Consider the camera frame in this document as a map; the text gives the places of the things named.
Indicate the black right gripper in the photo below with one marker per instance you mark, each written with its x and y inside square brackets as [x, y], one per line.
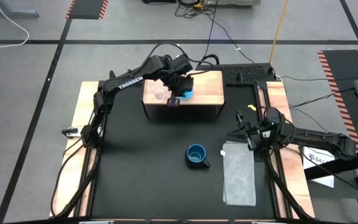
[256, 133]

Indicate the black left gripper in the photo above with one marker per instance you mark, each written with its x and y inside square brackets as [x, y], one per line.
[180, 84]

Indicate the light blue plastic cup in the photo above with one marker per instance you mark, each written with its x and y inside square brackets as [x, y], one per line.
[187, 95]

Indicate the clear plastic cup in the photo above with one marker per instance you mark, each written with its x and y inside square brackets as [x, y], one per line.
[159, 95]

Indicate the dark round mug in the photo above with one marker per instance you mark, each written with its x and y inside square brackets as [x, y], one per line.
[194, 154]

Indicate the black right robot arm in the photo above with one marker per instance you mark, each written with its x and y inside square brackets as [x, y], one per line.
[322, 138]

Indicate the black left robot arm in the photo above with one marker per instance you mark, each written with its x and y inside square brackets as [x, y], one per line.
[129, 82]

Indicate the wooden shelf with black legs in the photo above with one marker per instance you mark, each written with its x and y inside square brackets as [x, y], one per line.
[208, 90]

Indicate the small yellow tag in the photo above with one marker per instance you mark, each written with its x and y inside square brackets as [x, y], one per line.
[252, 107]

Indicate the folded light cloth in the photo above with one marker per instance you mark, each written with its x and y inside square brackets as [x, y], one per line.
[239, 174]

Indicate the black perforated computer case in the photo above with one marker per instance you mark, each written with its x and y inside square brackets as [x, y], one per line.
[247, 73]

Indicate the white printed paper sheet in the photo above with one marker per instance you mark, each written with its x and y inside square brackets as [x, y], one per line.
[319, 161]

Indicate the grey equipment box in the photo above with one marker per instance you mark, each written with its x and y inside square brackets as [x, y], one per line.
[235, 2]

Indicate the black metal beam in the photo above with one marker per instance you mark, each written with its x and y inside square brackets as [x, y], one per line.
[337, 166]

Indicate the black mat with striped edges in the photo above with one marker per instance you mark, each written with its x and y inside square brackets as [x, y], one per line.
[343, 71]
[85, 9]

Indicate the grey desk foot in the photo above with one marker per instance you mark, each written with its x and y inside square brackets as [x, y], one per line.
[11, 13]

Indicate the black aluminium rig frame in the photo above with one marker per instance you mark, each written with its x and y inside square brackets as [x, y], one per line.
[259, 84]

